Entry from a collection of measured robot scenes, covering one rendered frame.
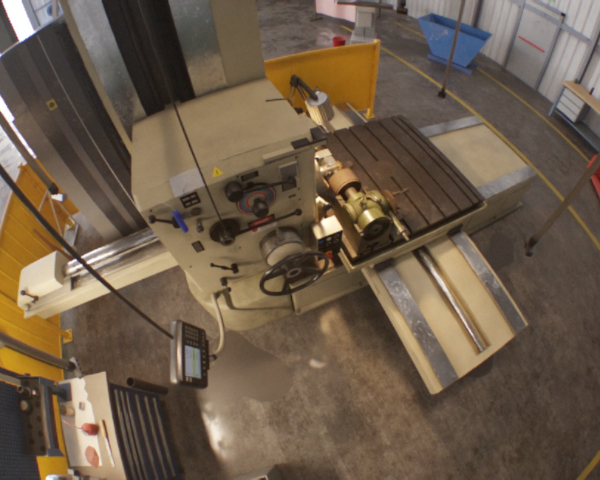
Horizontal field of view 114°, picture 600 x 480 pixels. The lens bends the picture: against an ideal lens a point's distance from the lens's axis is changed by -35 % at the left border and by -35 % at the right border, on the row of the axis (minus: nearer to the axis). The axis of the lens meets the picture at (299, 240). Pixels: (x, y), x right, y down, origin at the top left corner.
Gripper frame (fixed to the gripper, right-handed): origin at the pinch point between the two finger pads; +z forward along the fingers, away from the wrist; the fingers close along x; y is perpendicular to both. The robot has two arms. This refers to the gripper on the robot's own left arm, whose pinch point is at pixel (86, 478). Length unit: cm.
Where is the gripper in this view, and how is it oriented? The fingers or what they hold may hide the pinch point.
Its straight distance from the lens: 207.5
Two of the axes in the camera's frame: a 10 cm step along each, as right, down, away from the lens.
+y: -9.5, 2.8, -1.2
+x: 3.0, 7.9, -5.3
